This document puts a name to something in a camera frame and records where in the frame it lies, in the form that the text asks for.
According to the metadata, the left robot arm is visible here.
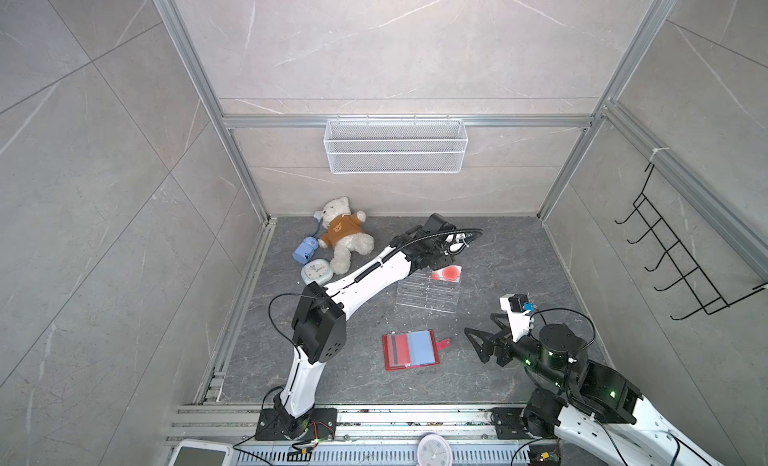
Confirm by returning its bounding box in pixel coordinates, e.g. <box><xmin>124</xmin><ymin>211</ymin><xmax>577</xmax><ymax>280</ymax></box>
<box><xmin>255</xmin><ymin>213</ymin><xmax>483</xmax><ymax>441</ymax></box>

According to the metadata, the white teddy bear orange shirt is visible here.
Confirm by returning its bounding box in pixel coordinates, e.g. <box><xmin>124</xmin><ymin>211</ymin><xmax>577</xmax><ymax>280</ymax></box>
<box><xmin>318</xmin><ymin>197</ymin><xmax>375</xmax><ymax>275</ymax></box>

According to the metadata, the white round clock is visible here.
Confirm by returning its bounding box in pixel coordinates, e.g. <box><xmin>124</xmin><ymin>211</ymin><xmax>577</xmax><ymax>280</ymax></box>
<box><xmin>416</xmin><ymin>433</ymin><xmax>453</xmax><ymax>466</ymax></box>

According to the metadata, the black wire hook rack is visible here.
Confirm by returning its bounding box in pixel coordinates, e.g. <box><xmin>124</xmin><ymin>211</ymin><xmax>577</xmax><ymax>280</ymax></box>
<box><xmin>614</xmin><ymin>164</ymin><xmax>767</xmax><ymax>322</ymax></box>

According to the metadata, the light blue alarm clock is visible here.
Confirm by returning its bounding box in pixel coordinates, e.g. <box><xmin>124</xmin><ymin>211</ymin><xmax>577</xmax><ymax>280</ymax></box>
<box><xmin>300</xmin><ymin>259</ymin><xmax>334</xmax><ymax>286</ymax></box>

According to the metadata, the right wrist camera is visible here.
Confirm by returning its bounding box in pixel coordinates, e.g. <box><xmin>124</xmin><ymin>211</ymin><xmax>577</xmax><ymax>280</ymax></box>
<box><xmin>499</xmin><ymin>294</ymin><xmax>535</xmax><ymax>343</ymax></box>

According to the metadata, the white wire mesh basket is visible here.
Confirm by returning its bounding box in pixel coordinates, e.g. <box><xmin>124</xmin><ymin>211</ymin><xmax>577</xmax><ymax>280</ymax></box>
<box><xmin>323</xmin><ymin>119</ymin><xmax>469</xmax><ymax>174</ymax></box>

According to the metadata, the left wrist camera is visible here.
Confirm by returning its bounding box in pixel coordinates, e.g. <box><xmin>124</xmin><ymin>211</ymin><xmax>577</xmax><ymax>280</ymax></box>
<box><xmin>442</xmin><ymin>233</ymin><xmax>473</xmax><ymax>256</ymax></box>

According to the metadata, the red leather card holder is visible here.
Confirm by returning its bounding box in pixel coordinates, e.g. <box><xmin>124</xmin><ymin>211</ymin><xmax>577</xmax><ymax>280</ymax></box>
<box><xmin>382</xmin><ymin>330</ymin><xmax>452</xmax><ymax>371</ymax></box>

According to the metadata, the clear acrylic card stand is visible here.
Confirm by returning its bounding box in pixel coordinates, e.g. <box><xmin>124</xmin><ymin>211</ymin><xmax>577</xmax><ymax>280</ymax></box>
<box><xmin>396</xmin><ymin>269</ymin><xmax>461</xmax><ymax>314</ymax></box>

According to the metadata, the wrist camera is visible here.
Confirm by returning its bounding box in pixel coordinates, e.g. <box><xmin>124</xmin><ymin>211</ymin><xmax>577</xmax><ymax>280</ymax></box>
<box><xmin>442</xmin><ymin>233</ymin><xmax>473</xmax><ymax>256</ymax></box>
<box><xmin>499</xmin><ymin>294</ymin><xmax>535</xmax><ymax>343</ymax></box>

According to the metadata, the blue small bottle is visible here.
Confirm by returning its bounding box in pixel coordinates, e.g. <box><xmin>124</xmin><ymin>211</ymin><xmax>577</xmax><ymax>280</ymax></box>
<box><xmin>292</xmin><ymin>236</ymin><xmax>319</xmax><ymax>265</ymax></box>

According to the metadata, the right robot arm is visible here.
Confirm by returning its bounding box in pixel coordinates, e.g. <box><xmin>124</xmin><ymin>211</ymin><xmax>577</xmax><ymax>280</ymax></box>
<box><xmin>464</xmin><ymin>311</ymin><xmax>718</xmax><ymax>465</ymax></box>

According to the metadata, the white tablet device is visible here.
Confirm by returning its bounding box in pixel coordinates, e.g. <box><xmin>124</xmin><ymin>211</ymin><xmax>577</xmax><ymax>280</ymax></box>
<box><xmin>169</xmin><ymin>439</ymin><xmax>236</xmax><ymax>466</ymax></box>

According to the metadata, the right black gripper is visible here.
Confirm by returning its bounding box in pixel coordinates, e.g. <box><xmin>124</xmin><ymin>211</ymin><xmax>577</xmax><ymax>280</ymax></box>
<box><xmin>465</xmin><ymin>311</ymin><xmax>571</xmax><ymax>392</ymax></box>

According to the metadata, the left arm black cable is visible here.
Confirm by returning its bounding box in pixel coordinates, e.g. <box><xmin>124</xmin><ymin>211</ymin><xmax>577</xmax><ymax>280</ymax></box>
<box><xmin>266</xmin><ymin>227</ymin><xmax>484</xmax><ymax>350</ymax></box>

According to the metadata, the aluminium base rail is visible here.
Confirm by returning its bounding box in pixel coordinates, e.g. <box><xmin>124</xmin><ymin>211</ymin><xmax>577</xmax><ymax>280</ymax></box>
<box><xmin>165</xmin><ymin>404</ymin><xmax>566</xmax><ymax>465</ymax></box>

